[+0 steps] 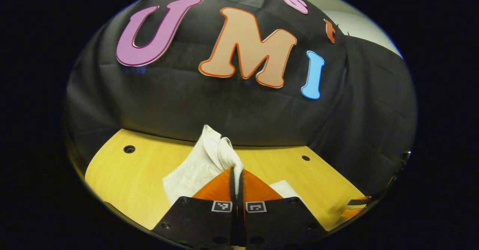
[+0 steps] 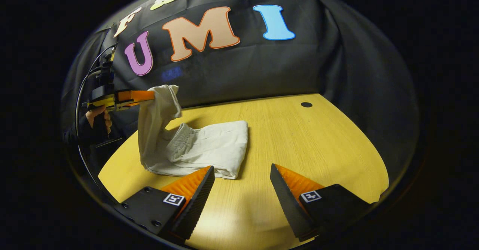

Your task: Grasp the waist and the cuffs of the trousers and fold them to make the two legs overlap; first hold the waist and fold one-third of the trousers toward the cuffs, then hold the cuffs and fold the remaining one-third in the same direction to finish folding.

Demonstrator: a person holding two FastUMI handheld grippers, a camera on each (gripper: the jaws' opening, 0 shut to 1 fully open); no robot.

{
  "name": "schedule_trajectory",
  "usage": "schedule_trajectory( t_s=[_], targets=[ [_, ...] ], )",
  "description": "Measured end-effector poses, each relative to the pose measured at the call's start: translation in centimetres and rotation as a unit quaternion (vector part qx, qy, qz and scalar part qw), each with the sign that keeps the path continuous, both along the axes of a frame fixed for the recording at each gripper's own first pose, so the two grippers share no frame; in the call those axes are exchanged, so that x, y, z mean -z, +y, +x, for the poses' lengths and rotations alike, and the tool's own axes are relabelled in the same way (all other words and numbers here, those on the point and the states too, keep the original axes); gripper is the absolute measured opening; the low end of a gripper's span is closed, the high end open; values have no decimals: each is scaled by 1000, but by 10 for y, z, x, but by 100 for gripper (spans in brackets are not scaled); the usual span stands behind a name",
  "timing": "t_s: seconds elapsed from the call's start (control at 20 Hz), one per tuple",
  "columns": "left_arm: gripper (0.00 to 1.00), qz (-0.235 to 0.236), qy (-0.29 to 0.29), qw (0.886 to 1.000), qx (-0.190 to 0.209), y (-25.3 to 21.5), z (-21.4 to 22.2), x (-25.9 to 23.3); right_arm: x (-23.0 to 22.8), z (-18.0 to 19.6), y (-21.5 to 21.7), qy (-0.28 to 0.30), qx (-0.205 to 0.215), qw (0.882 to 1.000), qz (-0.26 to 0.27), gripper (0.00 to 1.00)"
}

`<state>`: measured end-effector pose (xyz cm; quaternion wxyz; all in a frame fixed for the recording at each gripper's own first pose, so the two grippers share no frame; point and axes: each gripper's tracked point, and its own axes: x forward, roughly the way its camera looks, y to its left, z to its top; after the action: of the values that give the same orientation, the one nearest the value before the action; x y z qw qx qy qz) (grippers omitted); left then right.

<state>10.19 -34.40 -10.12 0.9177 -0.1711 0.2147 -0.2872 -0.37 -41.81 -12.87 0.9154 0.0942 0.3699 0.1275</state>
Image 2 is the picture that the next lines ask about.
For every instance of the white jeans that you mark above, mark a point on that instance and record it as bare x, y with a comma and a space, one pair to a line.
209, 145

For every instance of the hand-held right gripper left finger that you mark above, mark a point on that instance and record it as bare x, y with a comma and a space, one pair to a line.
196, 209

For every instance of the black backdrop cloth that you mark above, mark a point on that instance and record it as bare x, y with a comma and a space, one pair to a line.
243, 66

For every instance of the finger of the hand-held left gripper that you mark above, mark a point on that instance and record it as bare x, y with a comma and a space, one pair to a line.
136, 96

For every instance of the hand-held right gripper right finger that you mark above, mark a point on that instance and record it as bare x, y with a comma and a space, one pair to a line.
288, 205

